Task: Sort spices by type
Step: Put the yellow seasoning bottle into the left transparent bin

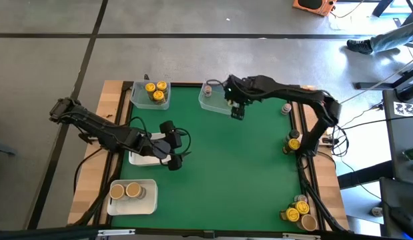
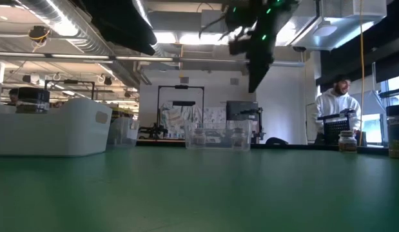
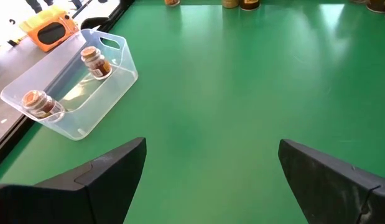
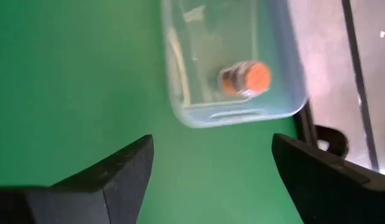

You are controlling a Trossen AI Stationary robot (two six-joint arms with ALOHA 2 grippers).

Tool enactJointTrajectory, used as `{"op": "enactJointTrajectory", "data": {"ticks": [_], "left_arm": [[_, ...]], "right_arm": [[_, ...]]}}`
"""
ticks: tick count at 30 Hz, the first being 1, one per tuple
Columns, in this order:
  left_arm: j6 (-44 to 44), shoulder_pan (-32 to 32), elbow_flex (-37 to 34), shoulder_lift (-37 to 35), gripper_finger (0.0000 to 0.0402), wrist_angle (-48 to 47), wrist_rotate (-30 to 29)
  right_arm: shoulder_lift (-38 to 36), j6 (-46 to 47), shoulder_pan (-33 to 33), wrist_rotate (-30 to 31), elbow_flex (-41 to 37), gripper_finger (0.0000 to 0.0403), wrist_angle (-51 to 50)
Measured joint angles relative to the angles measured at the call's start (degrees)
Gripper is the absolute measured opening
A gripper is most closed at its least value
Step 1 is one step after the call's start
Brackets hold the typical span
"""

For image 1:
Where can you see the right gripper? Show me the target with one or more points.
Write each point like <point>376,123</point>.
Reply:
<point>241,90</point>

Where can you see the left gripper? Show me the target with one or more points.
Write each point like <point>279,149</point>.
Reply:
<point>156,148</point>

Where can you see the small cork lid spice jar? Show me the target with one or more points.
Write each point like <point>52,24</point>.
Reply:
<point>300,198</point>
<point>286,108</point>
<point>207,90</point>

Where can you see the wooden lid spice jar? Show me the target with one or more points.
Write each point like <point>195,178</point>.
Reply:
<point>117,191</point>
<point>134,190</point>
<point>308,222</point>

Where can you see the black lid spice jar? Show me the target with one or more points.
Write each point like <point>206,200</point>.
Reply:
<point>294,133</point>

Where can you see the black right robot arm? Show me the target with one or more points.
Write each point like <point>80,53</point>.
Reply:
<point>293,93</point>

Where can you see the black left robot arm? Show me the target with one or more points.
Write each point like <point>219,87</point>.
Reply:
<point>102,131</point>

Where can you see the clear plastic bin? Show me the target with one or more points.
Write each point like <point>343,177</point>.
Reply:
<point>213,105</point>
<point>139,100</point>

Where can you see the white plastic bin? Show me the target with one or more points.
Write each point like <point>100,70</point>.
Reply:
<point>132,208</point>
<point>142,161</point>

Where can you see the green table mat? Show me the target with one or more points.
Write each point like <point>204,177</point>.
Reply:
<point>226,183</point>

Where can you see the black table clamp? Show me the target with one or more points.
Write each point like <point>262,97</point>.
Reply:
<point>146,78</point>

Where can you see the orange box with black disc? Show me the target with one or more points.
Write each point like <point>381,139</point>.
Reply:
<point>326,9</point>

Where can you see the black desk foot bar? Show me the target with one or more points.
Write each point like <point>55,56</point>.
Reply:
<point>376,85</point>
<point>363,176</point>

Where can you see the dark grey desk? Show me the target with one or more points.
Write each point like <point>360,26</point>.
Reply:
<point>393,193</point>
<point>399,140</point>

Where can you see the white paper with black marks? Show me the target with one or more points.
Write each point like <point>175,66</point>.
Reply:
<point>406,108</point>

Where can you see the small white floor object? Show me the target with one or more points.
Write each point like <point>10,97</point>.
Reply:
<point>377,211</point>

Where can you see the person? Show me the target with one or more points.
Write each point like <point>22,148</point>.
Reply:
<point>393,38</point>

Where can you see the black desk leg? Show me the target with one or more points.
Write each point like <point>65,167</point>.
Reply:
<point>383,7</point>

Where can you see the black computer mouse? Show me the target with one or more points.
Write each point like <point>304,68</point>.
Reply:
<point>404,221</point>

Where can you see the black table frame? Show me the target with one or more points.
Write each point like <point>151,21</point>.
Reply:
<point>183,85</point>

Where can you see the silver metal bracket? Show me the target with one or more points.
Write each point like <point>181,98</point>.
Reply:
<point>116,232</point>
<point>301,236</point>

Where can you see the black frame beam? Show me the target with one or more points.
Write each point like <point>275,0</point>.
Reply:
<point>42,233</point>

